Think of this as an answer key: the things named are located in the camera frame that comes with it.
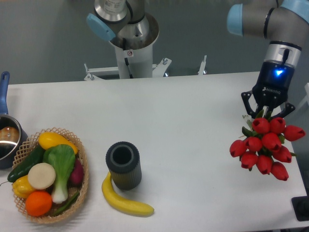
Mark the blue handled saucepan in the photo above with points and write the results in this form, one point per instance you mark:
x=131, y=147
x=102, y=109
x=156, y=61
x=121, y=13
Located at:
x=11, y=133

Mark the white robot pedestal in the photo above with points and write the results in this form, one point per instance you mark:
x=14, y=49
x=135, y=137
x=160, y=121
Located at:
x=131, y=64

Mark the yellow bell pepper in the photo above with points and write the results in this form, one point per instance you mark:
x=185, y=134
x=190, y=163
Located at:
x=22, y=188

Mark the dark grey ribbed vase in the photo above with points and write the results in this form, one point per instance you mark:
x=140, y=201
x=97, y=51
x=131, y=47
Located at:
x=123, y=162

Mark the green bok choy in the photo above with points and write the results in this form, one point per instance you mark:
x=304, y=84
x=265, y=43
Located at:
x=62, y=159

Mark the green bean pod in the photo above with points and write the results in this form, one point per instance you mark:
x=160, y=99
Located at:
x=67, y=205

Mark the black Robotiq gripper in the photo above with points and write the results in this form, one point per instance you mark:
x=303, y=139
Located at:
x=271, y=89

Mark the black device at edge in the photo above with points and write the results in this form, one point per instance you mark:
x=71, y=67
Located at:
x=301, y=207

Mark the green cucumber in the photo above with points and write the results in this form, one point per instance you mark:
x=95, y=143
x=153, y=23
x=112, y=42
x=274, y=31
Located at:
x=22, y=169

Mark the woven wicker basket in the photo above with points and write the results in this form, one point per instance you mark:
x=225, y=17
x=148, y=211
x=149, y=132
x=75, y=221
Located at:
x=77, y=186

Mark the white frame at right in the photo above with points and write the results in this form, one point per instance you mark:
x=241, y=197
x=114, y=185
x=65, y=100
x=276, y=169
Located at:
x=303, y=104

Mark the red tulip bouquet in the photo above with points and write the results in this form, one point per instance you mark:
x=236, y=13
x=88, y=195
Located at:
x=262, y=145

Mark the orange fruit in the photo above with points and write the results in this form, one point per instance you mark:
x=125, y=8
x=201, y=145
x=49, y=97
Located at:
x=38, y=203

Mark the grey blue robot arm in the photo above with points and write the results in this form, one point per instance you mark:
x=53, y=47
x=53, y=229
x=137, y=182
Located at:
x=285, y=23

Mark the purple sweet potato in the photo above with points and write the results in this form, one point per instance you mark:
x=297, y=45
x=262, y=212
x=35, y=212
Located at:
x=76, y=177

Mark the yellow squash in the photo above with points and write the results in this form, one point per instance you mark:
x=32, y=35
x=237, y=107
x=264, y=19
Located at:
x=50, y=139

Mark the yellow banana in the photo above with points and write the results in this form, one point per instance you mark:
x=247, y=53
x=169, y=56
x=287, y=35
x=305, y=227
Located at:
x=122, y=204

